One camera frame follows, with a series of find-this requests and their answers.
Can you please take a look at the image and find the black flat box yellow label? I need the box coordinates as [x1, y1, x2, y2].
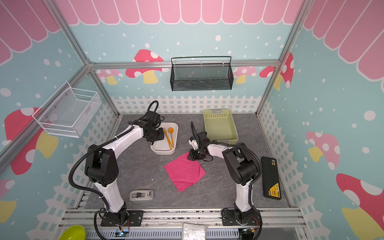
[261, 157, 282, 200]

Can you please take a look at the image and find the black mesh wall basket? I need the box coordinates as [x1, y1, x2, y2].
[170, 56, 234, 91]

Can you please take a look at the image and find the pink paper napkin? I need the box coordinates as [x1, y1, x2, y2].
[164, 153, 206, 193]

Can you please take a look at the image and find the lime green bowl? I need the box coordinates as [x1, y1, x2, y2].
[59, 225, 87, 240]

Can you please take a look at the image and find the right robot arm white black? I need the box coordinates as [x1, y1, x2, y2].
[188, 122, 263, 227]

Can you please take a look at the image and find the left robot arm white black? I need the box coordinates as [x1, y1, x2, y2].
[69, 101, 165, 225]

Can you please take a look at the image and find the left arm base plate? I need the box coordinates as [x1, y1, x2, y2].
[101, 210, 144, 227]

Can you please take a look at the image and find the green perforated plastic basket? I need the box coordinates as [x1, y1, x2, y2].
[203, 109, 239, 144]

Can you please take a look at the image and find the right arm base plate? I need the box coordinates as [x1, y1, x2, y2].
[221, 208, 263, 226]

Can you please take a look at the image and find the white wire wall basket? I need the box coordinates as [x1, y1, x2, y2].
[32, 82, 102, 138]

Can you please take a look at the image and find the white plastic tub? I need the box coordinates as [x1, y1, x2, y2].
[151, 123, 179, 156]

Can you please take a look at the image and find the grey switch box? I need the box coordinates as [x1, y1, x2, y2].
[129, 190, 154, 203]

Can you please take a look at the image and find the clear plastic bag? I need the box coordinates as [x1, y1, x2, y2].
[182, 223, 208, 240]

